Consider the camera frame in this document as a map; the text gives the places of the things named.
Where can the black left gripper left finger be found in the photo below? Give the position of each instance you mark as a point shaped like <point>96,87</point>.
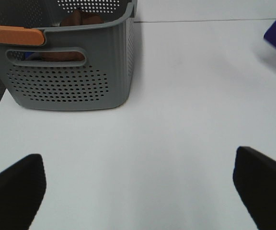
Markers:
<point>22,189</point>

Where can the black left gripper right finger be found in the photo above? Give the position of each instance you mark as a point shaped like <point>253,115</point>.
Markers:
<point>254,177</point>

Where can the grey perforated plastic basket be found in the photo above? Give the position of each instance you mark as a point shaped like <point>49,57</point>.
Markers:
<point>101,81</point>

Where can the brown towel in basket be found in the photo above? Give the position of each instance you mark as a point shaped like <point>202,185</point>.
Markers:
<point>78,17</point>

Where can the orange basket handle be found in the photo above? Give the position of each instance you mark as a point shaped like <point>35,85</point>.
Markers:
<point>21,36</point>

